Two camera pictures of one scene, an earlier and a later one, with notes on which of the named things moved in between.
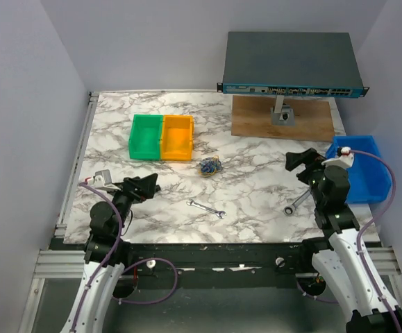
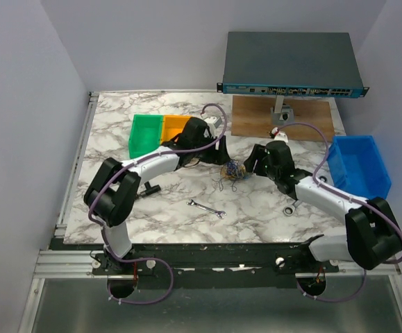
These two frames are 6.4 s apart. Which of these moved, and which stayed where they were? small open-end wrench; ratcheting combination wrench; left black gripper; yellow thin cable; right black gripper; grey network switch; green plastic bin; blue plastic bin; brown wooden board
Moved: left black gripper; yellow thin cable; right black gripper
Stayed: grey network switch; brown wooden board; small open-end wrench; blue plastic bin; ratcheting combination wrench; green plastic bin
